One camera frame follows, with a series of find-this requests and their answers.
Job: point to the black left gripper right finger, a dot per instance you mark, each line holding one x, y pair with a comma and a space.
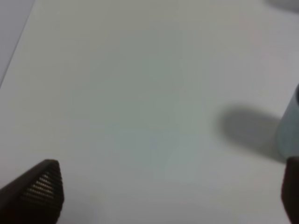
290, 189

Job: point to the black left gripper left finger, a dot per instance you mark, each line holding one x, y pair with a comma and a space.
35, 197

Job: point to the teal plastic cup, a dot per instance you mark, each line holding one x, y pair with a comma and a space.
287, 134

